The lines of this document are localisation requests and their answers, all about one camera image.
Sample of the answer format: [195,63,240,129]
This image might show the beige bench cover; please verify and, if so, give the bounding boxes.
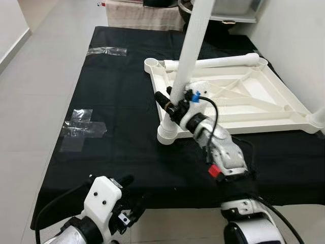
[104,0,186,32]

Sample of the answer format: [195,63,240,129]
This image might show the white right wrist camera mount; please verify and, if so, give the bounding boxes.
[179,80,204,130]

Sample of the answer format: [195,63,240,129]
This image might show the crossed clear tape strips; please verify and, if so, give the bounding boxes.
[58,108,108,153]

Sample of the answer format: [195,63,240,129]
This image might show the clear plastic storage box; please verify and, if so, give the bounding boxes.
[208,0,265,23]

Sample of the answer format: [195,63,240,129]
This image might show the white plastic table top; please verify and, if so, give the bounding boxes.
[144,53,325,145]

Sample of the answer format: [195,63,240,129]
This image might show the black table cloth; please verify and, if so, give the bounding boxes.
[30,26,325,230]

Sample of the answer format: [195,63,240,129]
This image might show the blue cable clip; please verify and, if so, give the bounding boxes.
[185,90,200,102]

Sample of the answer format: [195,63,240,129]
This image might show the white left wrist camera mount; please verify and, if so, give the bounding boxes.
[81,176,123,239]

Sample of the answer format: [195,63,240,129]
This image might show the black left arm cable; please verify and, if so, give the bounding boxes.
[33,180,92,244]

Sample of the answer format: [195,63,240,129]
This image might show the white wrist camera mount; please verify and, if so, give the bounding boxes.
[179,80,204,130]
[81,176,123,239]

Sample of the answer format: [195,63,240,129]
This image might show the long clear tape strip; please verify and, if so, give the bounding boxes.
[86,47,127,56]

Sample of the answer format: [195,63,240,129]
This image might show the black wok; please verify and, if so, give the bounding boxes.
[178,0,239,34]

